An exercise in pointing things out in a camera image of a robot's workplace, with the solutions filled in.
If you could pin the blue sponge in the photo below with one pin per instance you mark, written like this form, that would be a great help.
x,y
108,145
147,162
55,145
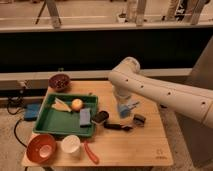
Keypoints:
x,y
85,117

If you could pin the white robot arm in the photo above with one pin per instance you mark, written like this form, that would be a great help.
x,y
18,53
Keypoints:
x,y
193,102

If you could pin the dark maroon bowl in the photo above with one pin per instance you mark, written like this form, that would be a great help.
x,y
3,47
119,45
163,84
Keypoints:
x,y
59,82

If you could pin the red plastic bowl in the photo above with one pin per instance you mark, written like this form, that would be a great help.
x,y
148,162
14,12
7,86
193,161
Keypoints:
x,y
41,148

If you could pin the blue cloth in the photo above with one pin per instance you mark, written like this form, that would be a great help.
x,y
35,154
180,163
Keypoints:
x,y
124,110

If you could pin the black oval object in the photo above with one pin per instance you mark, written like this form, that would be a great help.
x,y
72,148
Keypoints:
x,y
100,117

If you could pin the yellow apple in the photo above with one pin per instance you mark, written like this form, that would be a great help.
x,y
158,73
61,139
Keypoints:
x,y
76,104

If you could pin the small dark box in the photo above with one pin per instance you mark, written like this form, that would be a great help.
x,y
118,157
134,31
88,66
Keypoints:
x,y
139,120

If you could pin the yellow banana piece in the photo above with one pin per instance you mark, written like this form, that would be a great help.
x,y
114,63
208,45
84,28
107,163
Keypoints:
x,y
60,105

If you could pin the wooden table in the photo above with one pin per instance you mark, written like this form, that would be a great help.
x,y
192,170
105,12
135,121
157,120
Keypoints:
x,y
143,146

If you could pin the white paper cup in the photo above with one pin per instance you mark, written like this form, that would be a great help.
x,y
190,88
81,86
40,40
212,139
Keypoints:
x,y
71,144

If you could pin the red plastic spoon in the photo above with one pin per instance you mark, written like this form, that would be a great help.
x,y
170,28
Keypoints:
x,y
90,154

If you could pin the blue power box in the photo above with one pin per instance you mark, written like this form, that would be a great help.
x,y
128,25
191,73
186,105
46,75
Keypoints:
x,y
31,112

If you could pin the black handled tool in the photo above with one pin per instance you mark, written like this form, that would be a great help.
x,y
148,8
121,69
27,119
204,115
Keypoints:
x,y
117,127

